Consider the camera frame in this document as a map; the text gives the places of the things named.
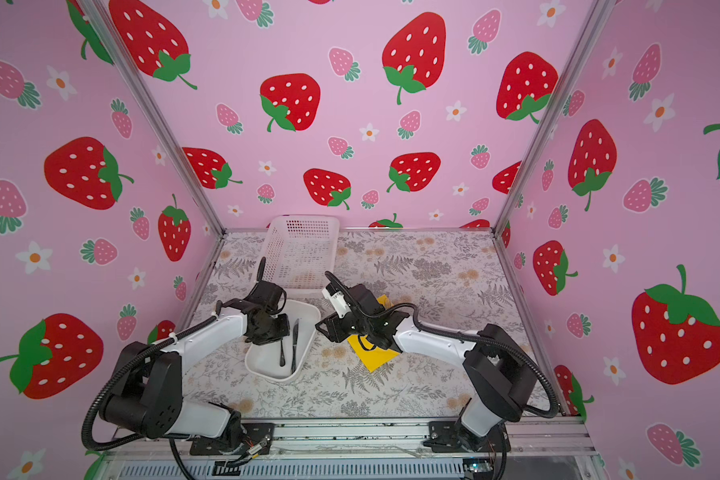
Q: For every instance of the white perforated plastic basket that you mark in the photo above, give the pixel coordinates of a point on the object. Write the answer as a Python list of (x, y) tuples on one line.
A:
[(299, 249)]

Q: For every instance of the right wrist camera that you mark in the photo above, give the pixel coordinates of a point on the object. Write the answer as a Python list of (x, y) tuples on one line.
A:
[(337, 300)]

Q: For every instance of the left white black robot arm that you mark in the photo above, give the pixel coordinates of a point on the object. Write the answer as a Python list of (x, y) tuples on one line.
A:
[(144, 397)]

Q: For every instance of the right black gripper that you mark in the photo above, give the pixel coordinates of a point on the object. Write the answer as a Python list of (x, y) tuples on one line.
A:
[(333, 327)]

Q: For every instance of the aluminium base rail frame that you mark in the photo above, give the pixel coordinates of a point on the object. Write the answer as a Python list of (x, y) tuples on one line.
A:
[(371, 448)]

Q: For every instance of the yellow paper napkin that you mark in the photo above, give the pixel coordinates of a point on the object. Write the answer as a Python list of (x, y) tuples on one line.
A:
[(371, 356)]

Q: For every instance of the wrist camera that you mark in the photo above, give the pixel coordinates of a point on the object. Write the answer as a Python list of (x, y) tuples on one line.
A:
[(269, 292), (337, 300)]

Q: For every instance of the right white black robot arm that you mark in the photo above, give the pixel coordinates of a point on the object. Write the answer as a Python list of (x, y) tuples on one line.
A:
[(502, 375)]

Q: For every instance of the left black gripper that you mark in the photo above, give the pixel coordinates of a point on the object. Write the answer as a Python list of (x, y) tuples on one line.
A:
[(283, 334)]

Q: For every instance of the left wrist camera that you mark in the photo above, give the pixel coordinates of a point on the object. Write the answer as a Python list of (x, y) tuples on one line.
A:
[(269, 292)]

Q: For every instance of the white plastic tray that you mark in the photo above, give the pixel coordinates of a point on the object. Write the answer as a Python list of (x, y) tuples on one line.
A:
[(263, 360)]

